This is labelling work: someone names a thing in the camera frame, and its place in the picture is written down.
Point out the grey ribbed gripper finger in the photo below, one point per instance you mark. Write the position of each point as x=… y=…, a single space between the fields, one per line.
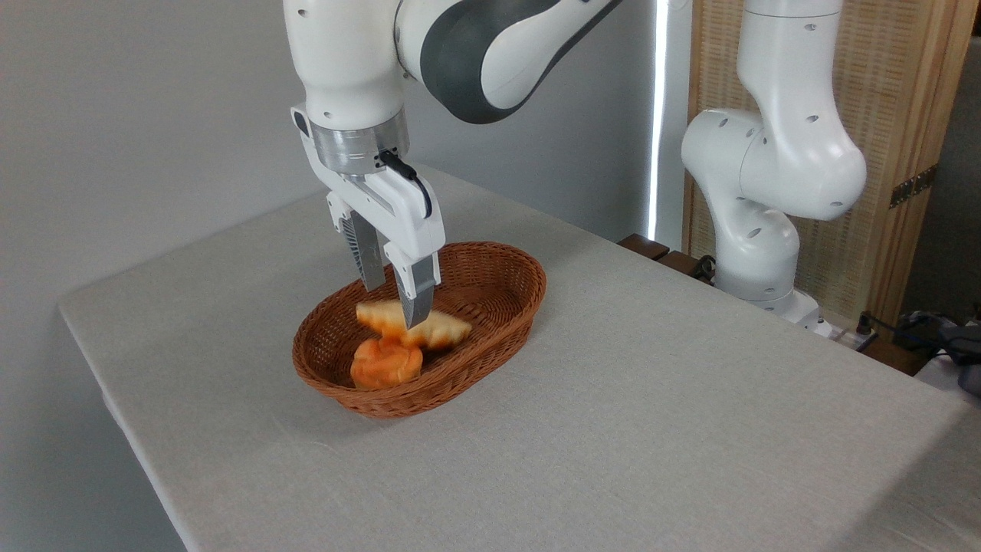
x=418 y=295
x=369 y=261

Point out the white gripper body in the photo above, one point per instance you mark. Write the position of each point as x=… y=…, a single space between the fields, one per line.
x=410 y=222

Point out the golden braided bread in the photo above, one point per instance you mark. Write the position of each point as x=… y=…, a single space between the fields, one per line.
x=446 y=330

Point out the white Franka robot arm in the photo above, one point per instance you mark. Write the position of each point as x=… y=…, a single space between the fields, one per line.
x=345 y=61

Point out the orange round bread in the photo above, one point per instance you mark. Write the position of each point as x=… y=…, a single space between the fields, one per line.
x=383 y=366

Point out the brown wicker oval basket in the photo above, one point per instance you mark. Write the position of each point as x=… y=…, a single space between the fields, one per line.
x=502 y=299

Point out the dark brown wooden block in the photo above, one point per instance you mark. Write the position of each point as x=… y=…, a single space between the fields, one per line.
x=679 y=263

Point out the black clamp knob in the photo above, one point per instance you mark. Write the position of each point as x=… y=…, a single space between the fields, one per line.
x=706 y=268

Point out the grey tablecloth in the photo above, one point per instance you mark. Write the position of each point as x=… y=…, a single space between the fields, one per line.
x=690 y=422

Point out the white power strip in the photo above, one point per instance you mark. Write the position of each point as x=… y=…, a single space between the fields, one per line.
x=851 y=338

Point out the black power plug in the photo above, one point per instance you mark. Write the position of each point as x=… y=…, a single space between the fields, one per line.
x=864 y=325

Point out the wooden rattan folding screen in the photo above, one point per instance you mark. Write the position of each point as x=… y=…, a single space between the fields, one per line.
x=893 y=100

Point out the dark metal screen hinge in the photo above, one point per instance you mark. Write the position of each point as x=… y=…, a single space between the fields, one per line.
x=912 y=186

